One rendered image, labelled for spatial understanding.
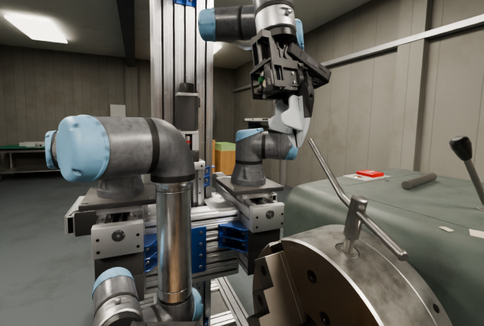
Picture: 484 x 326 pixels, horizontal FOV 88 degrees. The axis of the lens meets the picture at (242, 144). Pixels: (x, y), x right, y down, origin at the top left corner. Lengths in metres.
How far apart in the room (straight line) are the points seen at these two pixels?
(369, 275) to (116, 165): 0.42
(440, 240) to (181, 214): 0.46
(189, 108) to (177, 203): 0.55
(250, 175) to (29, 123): 7.50
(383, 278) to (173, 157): 0.40
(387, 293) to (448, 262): 0.12
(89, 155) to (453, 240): 0.58
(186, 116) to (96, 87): 6.97
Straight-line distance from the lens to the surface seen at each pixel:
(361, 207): 0.40
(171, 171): 0.53
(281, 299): 0.46
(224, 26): 0.65
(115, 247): 0.86
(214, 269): 1.11
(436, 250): 0.51
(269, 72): 0.45
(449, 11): 3.61
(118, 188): 0.93
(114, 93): 7.89
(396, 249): 0.34
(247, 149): 1.02
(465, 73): 3.37
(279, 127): 0.47
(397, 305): 0.42
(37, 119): 8.17
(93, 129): 0.48
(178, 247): 0.60
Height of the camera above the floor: 1.42
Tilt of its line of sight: 5 degrees down
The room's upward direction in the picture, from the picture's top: 1 degrees clockwise
